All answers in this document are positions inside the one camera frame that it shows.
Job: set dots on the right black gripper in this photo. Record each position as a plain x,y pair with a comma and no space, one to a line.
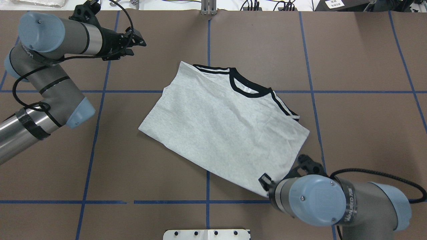
271,189

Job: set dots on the grey cartoon print t-shirt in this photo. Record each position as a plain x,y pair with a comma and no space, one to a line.
232,127

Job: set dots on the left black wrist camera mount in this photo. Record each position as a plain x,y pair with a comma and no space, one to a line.
86,13

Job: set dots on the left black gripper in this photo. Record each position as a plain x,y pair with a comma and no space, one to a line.
109,39

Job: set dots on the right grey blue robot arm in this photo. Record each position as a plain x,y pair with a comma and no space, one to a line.
359,210

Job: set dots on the white plastic bag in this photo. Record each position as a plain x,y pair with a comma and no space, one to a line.
44,3

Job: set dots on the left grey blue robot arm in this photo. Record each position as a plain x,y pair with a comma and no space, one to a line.
48,97

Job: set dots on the black box with label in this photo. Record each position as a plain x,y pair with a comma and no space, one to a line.
343,5

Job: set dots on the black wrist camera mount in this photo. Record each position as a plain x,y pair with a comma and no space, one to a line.
86,13
305,166

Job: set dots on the aluminium frame post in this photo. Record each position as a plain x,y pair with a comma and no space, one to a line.
208,7

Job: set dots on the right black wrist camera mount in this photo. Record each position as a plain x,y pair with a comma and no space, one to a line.
305,166

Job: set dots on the white camera mast base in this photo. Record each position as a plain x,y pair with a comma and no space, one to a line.
208,234

